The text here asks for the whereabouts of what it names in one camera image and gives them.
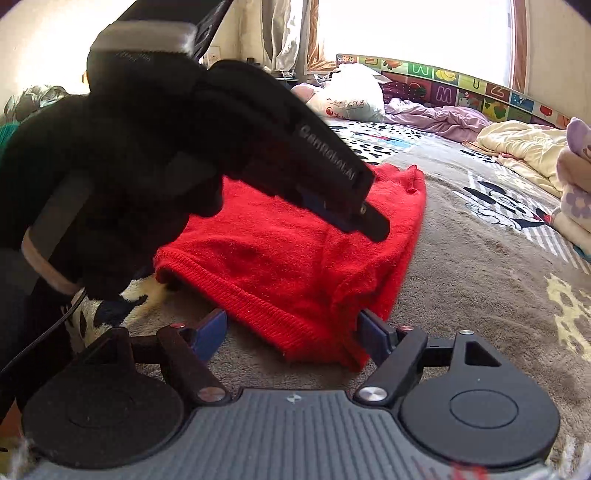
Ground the person's left hand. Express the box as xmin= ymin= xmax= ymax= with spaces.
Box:
xmin=0 ymin=59 xmax=297 ymax=300

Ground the wooden framed window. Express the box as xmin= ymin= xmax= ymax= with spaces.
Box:
xmin=307 ymin=0 xmax=530 ymax=91

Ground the white purple floral folded blanket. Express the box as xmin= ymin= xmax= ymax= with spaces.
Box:
xmin=551 ymin=117 xmax=591 ymax=265

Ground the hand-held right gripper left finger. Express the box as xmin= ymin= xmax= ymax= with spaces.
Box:
xmin=88 ymin=309 xmax=232 ymax=408

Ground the red knit sweater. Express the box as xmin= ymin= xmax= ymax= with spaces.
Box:
xmin=154 ymin=164 xmax=428 ymax=373

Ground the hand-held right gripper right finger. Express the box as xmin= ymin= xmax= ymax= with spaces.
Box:
xmin=353 ymin=308 xmax=502 ymax=408

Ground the cream yellow quilt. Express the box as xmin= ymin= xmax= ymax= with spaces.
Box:
xmin=475 ymin=120 xmax=576 ymax=197

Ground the light curtain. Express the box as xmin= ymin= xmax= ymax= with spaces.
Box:
xmin=261 ymin=0 xmax=308 ymax=75

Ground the grey cartoon printed blanket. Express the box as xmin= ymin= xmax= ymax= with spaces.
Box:
xmin=65 ymin=115 xmax=591 ymax=480

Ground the purple quilt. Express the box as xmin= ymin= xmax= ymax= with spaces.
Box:
xmin=383 ymin=99 xmax=493 ymax=144

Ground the pink cloth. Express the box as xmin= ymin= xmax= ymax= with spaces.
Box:
xmin=292 ymin=83 xmax=324 ymax=110

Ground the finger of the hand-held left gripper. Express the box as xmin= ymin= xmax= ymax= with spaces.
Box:
xmin=299 ymin=184 xmax=392 ymax=244

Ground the colourful alphabet foam mat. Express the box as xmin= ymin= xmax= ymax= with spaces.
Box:
xmin=335 ymin=53 xmax=573 ymax=131

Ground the black cable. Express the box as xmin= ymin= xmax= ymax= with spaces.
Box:
xmin=0 ymin=286 xmax=88 ymax=373

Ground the pile of clothes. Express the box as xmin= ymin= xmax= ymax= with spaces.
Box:
xmin=4 ymin=84 xmax=71 ymax=121

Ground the white printed plastic bag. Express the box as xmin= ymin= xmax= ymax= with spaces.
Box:
xmin=314 ymin=64 xmax=387 ymax=123

